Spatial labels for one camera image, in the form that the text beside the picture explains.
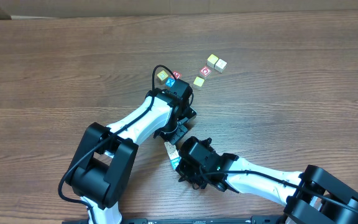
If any red M block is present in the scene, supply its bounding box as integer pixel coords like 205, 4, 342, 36
171, 71, 181, 80

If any blue X block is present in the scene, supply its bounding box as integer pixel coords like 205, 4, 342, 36
165, 78, 175, 89

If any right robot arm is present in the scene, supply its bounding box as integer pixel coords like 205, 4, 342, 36
172, 152, 358, 223

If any yellow block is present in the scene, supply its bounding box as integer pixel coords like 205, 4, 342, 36
206, 54, 219, 68
157, 70, 169, 85
193, 77, 205, 90

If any yellow block left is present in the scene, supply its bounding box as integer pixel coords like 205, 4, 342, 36
157, 70, 169, 85

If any blue L block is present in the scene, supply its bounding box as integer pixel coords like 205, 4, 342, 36
170, 157, 181, 170

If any yellow block centre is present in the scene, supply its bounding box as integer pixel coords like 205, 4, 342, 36
193, 77, 205, 90

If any white block upper right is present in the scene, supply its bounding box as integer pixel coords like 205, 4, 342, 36
214, 58, 227, 73

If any red O block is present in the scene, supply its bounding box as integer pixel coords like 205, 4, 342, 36
199, 66, 212, 80

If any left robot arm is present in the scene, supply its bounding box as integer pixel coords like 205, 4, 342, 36
58, 90, 196, 223

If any white animal block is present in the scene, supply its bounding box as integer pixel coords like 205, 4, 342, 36
164, 141, 174, 152

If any yellow block upper right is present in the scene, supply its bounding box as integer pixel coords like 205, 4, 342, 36
206, 54, 219, 68

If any white W block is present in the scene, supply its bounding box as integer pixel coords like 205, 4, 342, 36
167, 148, 180, 161

